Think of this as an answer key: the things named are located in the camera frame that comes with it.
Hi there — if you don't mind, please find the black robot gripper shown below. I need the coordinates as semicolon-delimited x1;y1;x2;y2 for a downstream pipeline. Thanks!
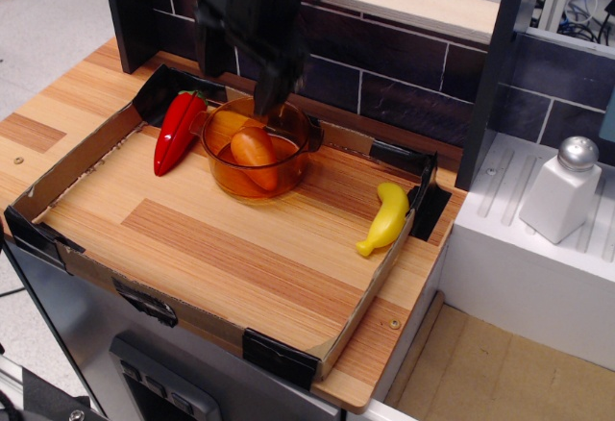
194;0;308;116

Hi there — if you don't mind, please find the orange toy carrot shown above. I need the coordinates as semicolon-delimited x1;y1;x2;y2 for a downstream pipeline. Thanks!
230;127;279;191

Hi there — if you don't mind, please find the transparent orange plastic pot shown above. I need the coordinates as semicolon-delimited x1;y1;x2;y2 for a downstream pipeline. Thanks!
190;97;324;199

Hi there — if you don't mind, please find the cardboard fence with black tape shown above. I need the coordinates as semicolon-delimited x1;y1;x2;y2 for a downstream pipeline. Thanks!
5;66;461;393

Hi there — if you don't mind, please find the red toy chili pepper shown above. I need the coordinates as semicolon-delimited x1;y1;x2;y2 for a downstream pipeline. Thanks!
154;90;208;177

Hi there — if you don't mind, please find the light wooden shelf board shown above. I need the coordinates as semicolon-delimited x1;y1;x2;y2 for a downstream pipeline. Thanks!
323;0;499;44

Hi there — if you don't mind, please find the yellow toy banana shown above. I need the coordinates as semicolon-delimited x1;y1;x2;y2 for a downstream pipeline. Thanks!
356;183;409;257

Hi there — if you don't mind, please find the grey toy oven front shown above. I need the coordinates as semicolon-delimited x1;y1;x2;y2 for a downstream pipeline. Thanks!
4;241;346;420

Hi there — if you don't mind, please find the white toy sink drainboard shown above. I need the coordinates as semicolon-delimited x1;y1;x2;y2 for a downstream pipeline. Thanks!
439;134;614;369

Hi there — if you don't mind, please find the white salt shaker silver cap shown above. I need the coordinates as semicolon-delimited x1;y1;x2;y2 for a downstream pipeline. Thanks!
519;136;602;244

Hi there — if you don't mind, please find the dark grey shelf post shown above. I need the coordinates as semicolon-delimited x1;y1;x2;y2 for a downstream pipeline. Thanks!
455;0;534;190

